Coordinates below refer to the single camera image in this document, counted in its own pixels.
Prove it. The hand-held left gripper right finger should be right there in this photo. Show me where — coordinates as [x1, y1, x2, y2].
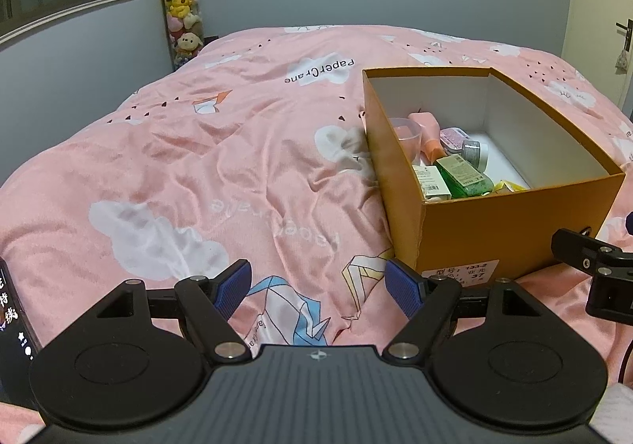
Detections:
[382, 257, 559, 367]

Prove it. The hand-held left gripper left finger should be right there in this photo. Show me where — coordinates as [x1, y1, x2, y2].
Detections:
[81, 259, 254, 365]

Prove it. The orange cardboard box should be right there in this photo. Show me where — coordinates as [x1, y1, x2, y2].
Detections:
[362, 67, 626, 287]

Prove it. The white labelled packet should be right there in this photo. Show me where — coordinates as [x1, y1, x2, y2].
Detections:
[412, 164, 453, 203]

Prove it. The green spray bottle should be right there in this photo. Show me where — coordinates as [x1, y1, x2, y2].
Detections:
[435, 155, 495, 200]

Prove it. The white round jar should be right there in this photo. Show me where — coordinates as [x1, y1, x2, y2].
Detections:
[462, 140, 491, 171]

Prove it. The pink makeup sponge clear case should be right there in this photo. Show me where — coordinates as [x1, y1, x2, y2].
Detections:
[390, 117, 424, 154]

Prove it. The pink bottle orange cap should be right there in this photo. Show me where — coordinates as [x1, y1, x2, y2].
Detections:
[408, 110, 444, 164]

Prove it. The small pink rectangular tin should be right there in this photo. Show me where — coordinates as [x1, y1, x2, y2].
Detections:
[440, 127, 468, 151]

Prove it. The white cloth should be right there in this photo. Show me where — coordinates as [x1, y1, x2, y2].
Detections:
[591, 382, 633, 433]

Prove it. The pink printed blanket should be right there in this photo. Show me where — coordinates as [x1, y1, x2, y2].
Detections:
[0, 24, 633, 430]

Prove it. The cream door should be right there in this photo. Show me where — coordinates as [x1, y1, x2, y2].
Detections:
[561, 0, 633, 115]

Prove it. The black smartphone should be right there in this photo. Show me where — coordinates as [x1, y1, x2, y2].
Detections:
[0, 259, 43, 406]

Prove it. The clear tube of plush toys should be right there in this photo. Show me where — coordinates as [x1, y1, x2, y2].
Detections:
[157, 0, 205, 70]

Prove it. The grey window sill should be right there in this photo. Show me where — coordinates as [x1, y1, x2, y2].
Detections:
[0, 0, 142, 42]

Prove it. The black cable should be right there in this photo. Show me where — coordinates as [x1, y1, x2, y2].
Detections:
[616, 340, 633, 385]

